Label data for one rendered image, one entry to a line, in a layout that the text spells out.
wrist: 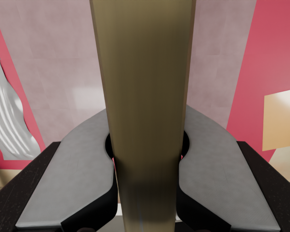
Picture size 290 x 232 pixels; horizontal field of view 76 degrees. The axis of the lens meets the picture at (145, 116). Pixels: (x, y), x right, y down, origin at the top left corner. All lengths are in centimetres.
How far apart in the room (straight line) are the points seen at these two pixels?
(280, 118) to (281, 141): 5
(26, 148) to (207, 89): 31
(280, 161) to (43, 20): 42
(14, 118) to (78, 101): 11
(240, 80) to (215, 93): 4
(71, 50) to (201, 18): 16
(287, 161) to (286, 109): 11
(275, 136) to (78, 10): 33
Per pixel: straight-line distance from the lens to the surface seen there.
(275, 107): 33
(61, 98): 30
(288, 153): 40
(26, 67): 30
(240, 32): 27
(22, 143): 38
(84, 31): 26
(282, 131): 36
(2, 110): 35
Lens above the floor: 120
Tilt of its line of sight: 59 degrees down
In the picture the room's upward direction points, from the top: 177 degrees counter-clockwise
